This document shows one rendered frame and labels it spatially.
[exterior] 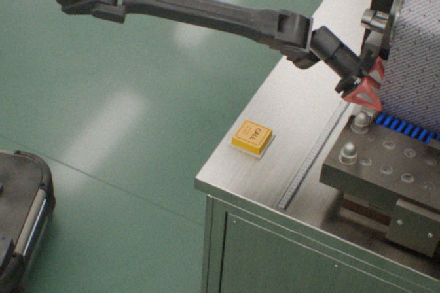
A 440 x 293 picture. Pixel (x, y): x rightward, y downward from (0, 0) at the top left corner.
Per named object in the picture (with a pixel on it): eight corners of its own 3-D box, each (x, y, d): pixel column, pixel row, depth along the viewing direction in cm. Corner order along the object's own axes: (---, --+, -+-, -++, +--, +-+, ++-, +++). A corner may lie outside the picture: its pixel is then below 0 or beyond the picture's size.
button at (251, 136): (244, 125, 194) (245, 117, 192) (272, 136, 192) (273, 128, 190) (230, 144, 190) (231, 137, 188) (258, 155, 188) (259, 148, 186)
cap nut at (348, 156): (342, 149, 172) (346, 134, 169) (359, 156, 171) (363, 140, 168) (335, 161, 170) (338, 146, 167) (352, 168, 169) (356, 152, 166)
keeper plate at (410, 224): (388, 231, 174) (399, 197, 166) (435, 250, 171) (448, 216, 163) (384, 239, 172) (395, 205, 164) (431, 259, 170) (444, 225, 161)
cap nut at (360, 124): (354, 119, 179) (357, 104, 175) (370, 125, 178) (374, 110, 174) (348, 129, 176) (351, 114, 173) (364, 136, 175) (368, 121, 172)
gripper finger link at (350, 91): (366, 123, 176) (334, 93, 175) (378, 102, 181) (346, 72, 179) (388, 108, 171) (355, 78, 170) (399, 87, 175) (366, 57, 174)
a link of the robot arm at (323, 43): (310, 36, 170) (325, 17, 172) (295, 47, 176) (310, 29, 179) (335, 59, 171) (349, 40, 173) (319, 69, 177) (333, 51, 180)
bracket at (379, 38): (353, 106, 200) (376, 2, 178) (378, 116, 198) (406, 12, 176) (345, 120, 197) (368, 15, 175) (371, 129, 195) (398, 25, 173)
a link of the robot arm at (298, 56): (283, 48, 169) (289, 9, 171) (260, 65, 179) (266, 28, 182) (336, 65, 172) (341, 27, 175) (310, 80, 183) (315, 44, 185)
